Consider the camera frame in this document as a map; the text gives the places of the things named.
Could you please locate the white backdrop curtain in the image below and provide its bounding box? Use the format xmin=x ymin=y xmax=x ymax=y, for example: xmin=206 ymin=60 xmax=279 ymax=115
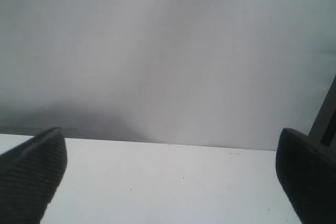
xmin=1 ymin=0 xmax=335 ymax=150

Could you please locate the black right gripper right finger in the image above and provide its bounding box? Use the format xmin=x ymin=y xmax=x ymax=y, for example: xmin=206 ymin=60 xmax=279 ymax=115
xmin=275 ymin=128 xmax=335 ymax=223

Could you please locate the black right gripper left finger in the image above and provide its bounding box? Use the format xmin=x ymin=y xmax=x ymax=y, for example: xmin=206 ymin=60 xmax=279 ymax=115
xmin=1 ymin=128 xmax=66 ymax=224

